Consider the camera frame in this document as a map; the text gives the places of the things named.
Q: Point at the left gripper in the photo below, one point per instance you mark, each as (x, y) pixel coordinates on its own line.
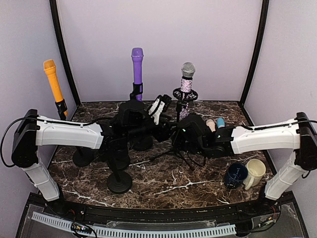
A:
(164, 133)

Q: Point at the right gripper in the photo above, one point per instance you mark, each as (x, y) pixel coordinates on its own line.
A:
(177, 143)

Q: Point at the beige microphone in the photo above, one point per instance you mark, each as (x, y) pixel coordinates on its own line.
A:
(211, 124)

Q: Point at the black tripod shock-mount stand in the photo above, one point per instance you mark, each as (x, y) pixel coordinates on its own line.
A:
(173, 151)

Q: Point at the black stand of purple microphone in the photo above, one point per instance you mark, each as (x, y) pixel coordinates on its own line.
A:
(146, 142)

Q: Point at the blue microphone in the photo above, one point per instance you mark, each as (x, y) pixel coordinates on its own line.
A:
(220, 123)

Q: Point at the glitter silver-head microphone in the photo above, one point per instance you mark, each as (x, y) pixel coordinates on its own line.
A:
(188, 69)

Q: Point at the black stand of blue microphone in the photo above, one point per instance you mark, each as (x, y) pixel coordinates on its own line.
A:
(118, 182)

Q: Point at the purple microphone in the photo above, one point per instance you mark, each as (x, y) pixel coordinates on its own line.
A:
(137, 58)

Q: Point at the black stand of orange microphone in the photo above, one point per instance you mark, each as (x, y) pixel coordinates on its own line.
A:
(82, 156)

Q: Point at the orange microphone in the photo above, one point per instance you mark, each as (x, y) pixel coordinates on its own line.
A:
(50, 71)

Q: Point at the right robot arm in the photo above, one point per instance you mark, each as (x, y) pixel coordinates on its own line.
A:
(195, 136)

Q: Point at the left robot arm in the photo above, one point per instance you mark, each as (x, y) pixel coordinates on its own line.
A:
(108, 135)

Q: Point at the black stand of beige microphone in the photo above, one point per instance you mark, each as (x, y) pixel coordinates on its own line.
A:
(117, 152)

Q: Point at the dark blue mug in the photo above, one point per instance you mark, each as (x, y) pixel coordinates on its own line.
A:
(235, 175)

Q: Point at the cream mug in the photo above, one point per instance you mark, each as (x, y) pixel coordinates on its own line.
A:
(256, 170)

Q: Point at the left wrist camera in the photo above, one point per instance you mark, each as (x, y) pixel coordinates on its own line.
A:
(160, 105)

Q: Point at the black front rail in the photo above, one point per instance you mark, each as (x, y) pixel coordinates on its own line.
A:
(240, 213)

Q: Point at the white cable tray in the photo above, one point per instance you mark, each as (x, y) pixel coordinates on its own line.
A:
(135, 230)

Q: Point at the right black frame post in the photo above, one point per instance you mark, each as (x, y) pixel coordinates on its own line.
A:
(256, 52)

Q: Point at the black frame post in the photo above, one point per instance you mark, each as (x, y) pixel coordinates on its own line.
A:
(256, 52)
(63, 53)

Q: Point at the left black frame post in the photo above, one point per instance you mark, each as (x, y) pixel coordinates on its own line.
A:
(63, 53)

